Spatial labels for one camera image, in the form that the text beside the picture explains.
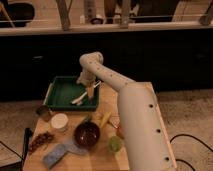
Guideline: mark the brown dried food pile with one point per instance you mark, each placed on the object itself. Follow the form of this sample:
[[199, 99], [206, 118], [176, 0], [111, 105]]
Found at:
[[40, 140]]

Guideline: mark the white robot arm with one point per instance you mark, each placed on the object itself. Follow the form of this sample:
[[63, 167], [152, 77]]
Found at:
[[146, 139]]

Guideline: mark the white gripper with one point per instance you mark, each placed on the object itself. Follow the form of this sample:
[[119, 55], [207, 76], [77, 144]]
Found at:
[[86, 78]]

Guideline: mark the dark red bowl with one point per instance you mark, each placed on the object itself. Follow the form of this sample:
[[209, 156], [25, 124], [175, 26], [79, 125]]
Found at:
[[86, 135]]

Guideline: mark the white round container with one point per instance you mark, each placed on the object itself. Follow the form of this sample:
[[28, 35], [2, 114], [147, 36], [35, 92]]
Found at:
[[59, 121]]

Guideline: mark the grey spatula plate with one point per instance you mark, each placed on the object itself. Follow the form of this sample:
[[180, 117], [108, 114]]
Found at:
[[73, 148]]

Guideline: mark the green plastic tray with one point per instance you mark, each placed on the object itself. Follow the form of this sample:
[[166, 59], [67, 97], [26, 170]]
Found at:
[[64, 89]]

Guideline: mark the white brush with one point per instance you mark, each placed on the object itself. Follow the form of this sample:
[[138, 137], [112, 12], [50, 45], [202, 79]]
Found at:
[[79, 100]]

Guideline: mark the red tomato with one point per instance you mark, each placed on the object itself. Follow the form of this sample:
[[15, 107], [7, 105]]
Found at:
[[119, 132]]

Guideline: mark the wooden railing shelf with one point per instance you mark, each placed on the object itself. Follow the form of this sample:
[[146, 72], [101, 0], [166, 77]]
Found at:
[[105, 28]]

